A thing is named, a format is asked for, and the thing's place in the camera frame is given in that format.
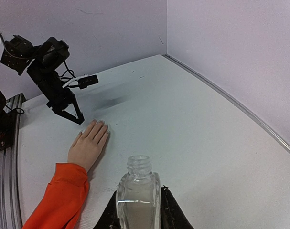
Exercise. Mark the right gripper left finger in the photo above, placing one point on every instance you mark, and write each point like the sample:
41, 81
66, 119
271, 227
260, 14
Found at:
109, 218

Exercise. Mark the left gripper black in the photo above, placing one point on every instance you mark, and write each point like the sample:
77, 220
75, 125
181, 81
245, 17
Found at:
59, 99

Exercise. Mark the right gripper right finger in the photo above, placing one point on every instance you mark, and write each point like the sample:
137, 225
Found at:
171, 215

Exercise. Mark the clear nail polish bottle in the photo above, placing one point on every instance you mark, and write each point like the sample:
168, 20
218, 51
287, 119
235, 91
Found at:
138, 196

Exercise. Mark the orange sleeve forearm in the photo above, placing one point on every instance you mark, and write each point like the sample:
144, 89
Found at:
60, 208

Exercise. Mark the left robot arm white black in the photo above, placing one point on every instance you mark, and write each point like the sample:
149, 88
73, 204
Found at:
40, 62

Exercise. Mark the mannequin hand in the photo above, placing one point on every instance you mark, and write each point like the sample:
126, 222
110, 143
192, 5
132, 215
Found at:
89, 145

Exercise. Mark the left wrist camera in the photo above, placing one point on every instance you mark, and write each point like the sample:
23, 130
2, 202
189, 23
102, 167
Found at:
81, 82

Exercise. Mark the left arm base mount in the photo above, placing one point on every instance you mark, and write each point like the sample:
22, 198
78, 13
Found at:
8, 119

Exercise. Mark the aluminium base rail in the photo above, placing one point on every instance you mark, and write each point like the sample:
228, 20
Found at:
10, 212

